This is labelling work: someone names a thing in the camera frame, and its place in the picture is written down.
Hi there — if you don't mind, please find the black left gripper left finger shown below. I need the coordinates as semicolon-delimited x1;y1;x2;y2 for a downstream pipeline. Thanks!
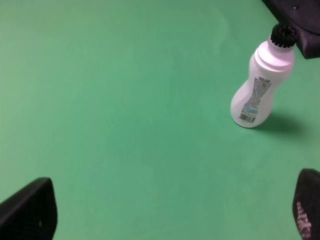
0;177;58;240

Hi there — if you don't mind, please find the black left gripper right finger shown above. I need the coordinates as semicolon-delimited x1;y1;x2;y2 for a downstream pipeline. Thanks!
292;168;320;240

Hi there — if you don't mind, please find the white bottle with brush cap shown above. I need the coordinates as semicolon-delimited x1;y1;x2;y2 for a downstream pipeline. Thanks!
230;23;298;128

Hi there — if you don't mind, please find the black glasses case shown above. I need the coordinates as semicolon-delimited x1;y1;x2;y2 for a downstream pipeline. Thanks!
262;0;320;59

